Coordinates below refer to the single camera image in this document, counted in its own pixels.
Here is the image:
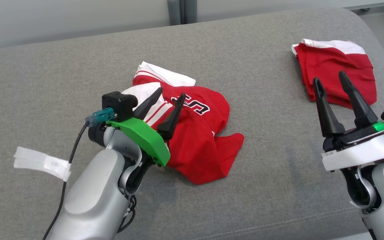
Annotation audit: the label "grey partition base rail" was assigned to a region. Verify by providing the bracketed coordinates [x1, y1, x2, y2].
[341, 0, 384, 11]

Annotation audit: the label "thin black camera cable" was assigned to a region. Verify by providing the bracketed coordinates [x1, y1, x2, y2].
[42, 121, 91, 240]

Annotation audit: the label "red basketball shorts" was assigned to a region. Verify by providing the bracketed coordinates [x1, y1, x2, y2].
[291, 39, 378, 110]

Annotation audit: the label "grey partition post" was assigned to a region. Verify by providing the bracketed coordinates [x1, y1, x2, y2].
[167, 0, 198, 26]

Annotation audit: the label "grey fabric sofa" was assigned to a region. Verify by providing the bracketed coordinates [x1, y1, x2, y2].
[0, 7, 384, 240]

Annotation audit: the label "translucent white tape tag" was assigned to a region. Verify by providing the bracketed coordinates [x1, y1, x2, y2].
[13, 146, 72, 182]

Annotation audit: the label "red white-sleeved basketball jersey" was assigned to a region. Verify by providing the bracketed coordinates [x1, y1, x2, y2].
[122, 61, 245, 186]

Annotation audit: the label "teal cable connector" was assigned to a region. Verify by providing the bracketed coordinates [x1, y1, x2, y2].
[85, 107, 115, 127]

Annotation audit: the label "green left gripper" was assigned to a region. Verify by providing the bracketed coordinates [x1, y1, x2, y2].
[106, 87, 186, 167]

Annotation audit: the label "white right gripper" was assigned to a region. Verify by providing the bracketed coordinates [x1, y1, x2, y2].
[313, 71, 384, 172]

